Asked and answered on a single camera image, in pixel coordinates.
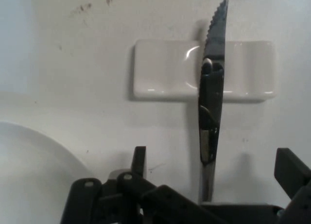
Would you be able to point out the white round plate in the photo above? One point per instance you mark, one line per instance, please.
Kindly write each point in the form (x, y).
(24, 160)

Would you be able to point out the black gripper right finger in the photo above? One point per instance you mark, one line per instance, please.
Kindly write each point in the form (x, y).
(290, 173)

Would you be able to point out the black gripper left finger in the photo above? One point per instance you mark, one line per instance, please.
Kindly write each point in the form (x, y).
(136, 199)

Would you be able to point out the white ceramic cutlery rest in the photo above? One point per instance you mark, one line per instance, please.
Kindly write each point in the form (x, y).
(165, 71)

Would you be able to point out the serrated steel table knife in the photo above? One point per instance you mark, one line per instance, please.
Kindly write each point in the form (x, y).
(216, 44)

